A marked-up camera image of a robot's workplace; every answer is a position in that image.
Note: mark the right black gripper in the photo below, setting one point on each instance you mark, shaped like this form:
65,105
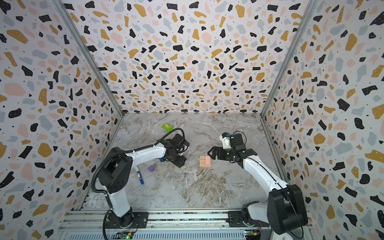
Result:
221,153

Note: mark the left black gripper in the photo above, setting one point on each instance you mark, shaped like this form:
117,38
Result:
181,162

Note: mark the pink block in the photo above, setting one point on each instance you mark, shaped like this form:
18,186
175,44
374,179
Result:
208,161

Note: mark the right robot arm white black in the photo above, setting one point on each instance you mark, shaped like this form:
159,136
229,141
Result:
285,209

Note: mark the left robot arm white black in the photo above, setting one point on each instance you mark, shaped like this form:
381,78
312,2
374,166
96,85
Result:
111,177

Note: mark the purple cube block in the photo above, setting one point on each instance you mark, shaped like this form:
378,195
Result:
151,168

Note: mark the green snack packet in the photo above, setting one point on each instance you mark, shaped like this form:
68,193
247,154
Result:
168,127

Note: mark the blue marker pen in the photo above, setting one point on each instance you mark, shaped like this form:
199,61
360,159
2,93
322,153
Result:
139,175

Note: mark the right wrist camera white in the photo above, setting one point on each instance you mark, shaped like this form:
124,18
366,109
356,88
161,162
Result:
225,139

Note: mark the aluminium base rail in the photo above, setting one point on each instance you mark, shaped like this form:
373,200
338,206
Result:
174,224

